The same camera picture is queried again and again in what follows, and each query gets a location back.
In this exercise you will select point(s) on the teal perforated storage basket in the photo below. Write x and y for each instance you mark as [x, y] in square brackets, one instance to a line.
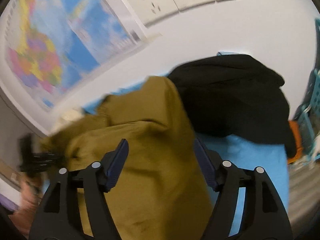
[308, 113]

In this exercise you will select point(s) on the olive brown shirt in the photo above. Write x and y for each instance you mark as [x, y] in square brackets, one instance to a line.
[161, 192]

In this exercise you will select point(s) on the black garment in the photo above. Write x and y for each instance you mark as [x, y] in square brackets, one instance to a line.
[235, 95]

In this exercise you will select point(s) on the colourful wall map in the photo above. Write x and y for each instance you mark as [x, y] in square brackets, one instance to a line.
[52, 46]

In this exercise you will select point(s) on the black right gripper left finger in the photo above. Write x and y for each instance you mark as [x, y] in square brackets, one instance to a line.
[99, 178]

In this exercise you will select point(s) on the person's left hand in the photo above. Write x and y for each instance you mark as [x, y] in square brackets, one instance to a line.
[31, 195]

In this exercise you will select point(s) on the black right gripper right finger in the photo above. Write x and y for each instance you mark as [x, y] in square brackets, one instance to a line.
[225, 178]

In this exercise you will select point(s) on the blue bed sheet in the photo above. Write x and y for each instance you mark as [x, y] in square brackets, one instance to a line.
[262, 204]

